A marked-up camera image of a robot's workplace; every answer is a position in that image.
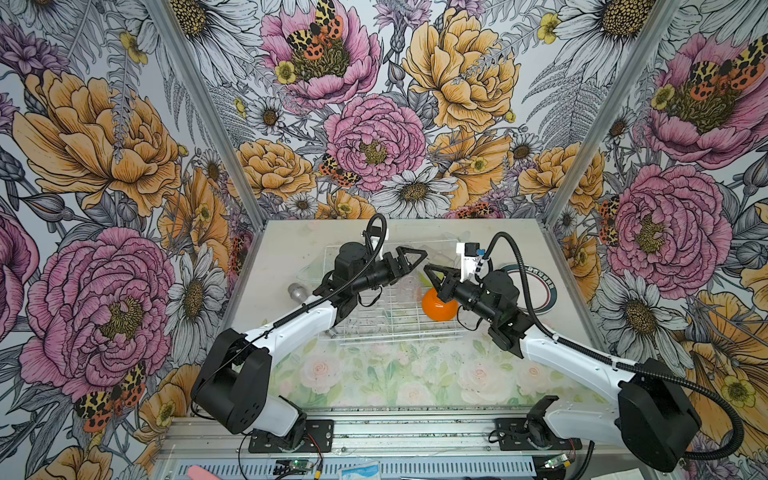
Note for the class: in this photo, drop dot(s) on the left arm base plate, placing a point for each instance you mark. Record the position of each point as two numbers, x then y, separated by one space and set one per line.
317 436

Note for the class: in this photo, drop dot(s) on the small circuit board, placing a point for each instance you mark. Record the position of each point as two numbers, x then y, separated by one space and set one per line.
287 467

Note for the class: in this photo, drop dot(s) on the pink object front edge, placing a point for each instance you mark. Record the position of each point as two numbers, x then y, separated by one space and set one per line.
196 472

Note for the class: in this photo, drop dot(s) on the white wire dish rack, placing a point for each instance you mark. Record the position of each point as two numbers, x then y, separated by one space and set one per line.
392 314

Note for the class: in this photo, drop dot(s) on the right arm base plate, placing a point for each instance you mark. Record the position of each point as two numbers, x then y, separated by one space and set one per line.
518 434

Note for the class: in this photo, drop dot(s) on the orange bowl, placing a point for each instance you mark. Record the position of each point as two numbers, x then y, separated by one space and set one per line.
438 310

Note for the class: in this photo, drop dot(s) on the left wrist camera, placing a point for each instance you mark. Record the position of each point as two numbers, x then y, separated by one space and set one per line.
373 237

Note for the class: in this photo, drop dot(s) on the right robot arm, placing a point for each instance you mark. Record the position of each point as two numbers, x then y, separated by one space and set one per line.
648 411

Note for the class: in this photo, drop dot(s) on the aluminium frame rail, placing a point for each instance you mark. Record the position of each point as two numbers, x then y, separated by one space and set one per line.
398 444

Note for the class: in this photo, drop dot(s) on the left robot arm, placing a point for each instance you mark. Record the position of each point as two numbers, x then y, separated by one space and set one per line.
233 383

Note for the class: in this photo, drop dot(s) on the pink wooden plate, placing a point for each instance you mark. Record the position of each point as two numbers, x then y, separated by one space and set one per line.
543 291

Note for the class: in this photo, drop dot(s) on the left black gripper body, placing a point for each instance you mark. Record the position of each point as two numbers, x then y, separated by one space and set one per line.
378 272

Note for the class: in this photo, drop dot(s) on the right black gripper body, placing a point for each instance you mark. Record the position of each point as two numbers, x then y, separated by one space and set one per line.
468 295

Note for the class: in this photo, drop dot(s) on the grey metal cylinder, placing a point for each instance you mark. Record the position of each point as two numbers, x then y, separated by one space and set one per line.
298 292

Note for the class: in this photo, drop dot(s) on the lime green bowl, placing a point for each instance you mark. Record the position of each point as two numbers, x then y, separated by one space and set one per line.
424 280

